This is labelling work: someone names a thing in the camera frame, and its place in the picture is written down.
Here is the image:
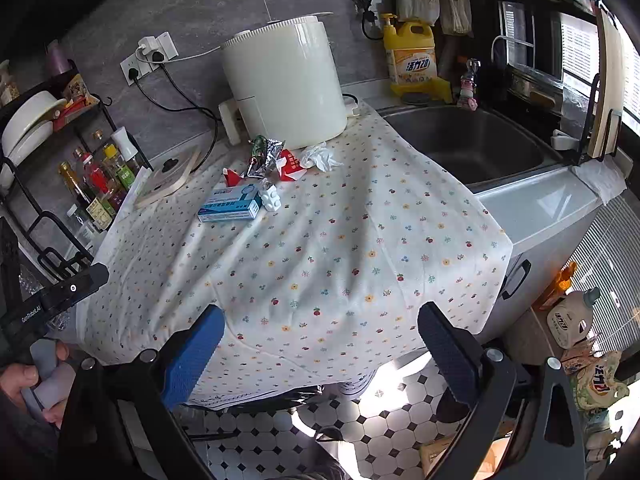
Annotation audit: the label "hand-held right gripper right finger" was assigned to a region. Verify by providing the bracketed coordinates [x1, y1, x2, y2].
[417, 302, 586, 480]

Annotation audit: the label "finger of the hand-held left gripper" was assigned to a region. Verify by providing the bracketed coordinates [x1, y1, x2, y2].
[37, 262, 110, 317]
[0, 217, 21, 308]

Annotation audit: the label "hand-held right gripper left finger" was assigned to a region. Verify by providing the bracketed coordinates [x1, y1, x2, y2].
[55, 304, 226, 480]

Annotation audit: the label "blue medicine box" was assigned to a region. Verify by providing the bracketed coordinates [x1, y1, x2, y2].
[196, 183, 264, 223]

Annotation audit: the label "white foam piece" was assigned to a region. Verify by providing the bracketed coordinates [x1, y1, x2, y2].
[259, 182, 282, 212]

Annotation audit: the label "silver green wrapper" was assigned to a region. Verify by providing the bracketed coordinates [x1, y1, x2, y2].
[245, 135, 286, 179]

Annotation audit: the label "red white carton piece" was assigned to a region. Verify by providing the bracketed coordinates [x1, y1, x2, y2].
[275, 149, 307, 182]

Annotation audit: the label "white tissue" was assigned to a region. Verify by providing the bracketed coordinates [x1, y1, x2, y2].
[299, 142, 343, 171]

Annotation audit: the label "person's left hand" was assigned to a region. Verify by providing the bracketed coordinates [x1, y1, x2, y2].
[0, 366, 63, 428]

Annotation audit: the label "black spice rack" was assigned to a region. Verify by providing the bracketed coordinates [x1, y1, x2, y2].
[0, 60, 151, 281]

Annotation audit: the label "white plate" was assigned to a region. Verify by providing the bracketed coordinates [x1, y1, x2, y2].
[0, 122, 56, 186]

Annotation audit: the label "row of condiment bottles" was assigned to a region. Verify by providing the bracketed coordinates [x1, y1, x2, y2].
[57, 132, 143, 241]

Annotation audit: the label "orange bottle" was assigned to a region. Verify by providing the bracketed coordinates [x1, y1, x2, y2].
[532, 260, 578, 311]

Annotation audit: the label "white laundry detergent bottle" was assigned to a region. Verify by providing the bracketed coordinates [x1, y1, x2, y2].
[546, 287, 602, 348]

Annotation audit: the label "small pink bag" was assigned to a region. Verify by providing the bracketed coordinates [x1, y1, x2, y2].
[560, 337, 608, 366]

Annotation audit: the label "white bowl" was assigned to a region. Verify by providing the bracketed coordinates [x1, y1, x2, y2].
[0, 91, 68, 158]

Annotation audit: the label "small beige board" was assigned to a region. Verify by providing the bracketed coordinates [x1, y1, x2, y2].
[134, 145, 203, 208]

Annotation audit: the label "floral white tablecloth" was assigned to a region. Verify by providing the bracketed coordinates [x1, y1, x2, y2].
[75, 102, 513, 406]

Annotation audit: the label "green detergent refill bag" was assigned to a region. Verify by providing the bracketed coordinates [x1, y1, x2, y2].
[570, 350, 631, 411]

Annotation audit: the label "clear jar with red label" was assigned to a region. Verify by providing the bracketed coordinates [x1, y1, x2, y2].
[0, 60, 21, 106]

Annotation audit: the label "snack packets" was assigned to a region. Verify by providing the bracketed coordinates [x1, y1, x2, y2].
[50, 74, 101, 131]

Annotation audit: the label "pink cup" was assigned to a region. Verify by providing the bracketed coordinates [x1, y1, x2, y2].
[45, 40, 73, 77]

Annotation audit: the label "stainless steel sink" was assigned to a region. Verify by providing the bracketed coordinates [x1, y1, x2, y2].
[375, 104, 563, 188]

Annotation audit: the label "white dish cloth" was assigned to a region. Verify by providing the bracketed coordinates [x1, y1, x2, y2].
[570, 157, 628, 206]

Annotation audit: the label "white plug adapter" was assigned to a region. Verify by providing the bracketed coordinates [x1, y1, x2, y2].
[136, 36, 166, 63]

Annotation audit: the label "small pink toy figure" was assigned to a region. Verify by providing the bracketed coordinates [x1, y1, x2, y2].
[457, 57, 483, 111]

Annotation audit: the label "metal pot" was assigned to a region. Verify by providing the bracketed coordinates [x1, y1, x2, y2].
[510, 67, 566, 108]

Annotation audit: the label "white cylindrical air fryer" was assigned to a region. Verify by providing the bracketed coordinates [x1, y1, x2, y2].
[217, 11, 361, 151]

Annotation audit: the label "yellow dish soap bottle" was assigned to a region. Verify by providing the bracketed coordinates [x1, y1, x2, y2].
[378, 12, 451, 101]

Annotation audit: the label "wooden cutting board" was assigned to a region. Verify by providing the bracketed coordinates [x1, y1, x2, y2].
[587, 7, 626, 158]

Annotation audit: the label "black dish rack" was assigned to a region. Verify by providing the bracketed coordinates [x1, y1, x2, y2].
[492, 0, 623, 166]

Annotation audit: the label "black power cable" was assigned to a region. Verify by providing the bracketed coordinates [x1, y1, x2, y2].
[129, 65, 223, 171]

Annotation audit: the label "white wall socket panel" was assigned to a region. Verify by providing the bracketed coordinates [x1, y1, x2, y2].
[120, 31, 178, 86]

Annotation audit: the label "white power cable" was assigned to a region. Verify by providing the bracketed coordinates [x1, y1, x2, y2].
[160, 45, 226, 63]

